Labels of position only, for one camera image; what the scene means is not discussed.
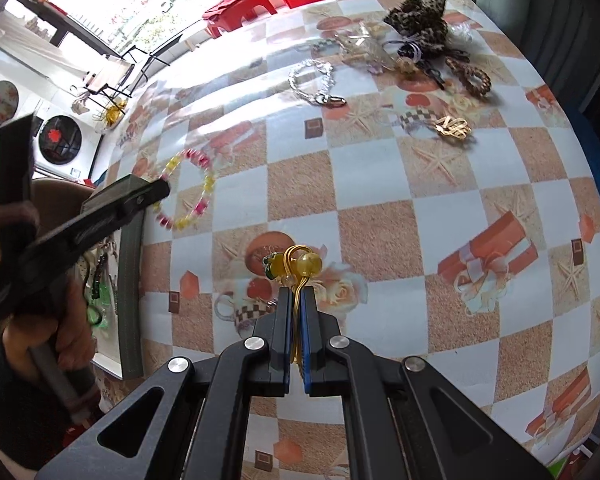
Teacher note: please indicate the dark green storage box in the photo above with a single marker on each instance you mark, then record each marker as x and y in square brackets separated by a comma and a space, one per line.
[130, 285]

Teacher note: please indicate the blue cloth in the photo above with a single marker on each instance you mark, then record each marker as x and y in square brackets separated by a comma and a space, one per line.
[597, 160]

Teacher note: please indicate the yellow flower ornament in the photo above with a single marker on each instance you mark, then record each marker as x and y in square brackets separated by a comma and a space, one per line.
[115, 114]

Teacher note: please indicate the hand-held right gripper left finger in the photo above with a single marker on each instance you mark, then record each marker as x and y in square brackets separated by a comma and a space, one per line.
[282, 340]

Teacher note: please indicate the cream polka-dot scrunchie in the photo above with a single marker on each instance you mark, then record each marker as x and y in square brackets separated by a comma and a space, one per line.
[84, 262]

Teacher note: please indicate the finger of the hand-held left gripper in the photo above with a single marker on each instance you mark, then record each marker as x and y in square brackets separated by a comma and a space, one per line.
[145, 199]

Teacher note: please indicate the person's left hand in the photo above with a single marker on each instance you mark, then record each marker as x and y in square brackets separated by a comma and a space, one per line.
[72, 330]

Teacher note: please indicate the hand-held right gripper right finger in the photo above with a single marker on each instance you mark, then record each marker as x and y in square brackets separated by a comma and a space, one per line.
[308, 350]

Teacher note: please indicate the person's left forearm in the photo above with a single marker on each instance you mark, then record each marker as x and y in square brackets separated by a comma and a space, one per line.
[15, 410]

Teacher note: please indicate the leopard print scrunchie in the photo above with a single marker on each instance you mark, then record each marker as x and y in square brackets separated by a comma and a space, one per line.
[420, 20]

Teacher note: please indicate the black metal folding rack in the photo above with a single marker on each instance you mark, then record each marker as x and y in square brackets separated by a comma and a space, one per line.
[110, 77]

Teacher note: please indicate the gold metal hair clip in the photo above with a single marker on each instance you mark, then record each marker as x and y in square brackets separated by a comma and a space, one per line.
[452, 129]

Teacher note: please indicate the brown chair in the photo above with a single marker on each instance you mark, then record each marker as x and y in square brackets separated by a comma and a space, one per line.
[65, 192]

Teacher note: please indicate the clear spiked hair clip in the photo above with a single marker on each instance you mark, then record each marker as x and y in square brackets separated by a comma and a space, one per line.
[367, 50]

